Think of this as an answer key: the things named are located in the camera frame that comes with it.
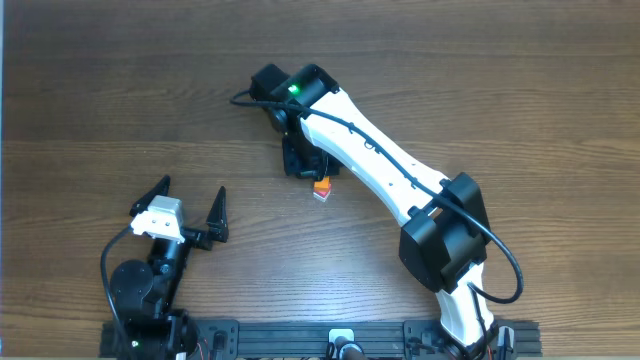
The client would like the black cable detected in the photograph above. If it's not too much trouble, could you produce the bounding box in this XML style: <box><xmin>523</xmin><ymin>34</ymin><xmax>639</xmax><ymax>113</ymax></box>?
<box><xmin>229</xmin><ymin>89</ymin><xmax>525</xmax><ymax>305</ymax></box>
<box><xmin>99</xmin><ymin>225</ymin><xmax>134</xmax><ymax>360</ymax></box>

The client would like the mounting rail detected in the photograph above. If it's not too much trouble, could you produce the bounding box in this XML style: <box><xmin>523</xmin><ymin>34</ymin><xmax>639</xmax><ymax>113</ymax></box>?
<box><xmin>99</xmin><ymin>319</ymin><xmax>544</xmax><ymax>360</ymax></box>

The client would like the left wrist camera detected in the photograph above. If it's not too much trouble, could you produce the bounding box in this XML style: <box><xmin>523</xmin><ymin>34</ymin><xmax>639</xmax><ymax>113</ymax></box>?
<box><xmin>130</xmin><ymin>195</ymin><xmax>186</xmax><ymax>245</ymax></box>

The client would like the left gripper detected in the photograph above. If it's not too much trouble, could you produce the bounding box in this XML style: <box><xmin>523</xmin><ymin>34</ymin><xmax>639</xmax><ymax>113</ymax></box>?
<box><xmin>129</xmin><ymin>174</ymin><xmax>230</xmax><ymax>251</ymax></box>

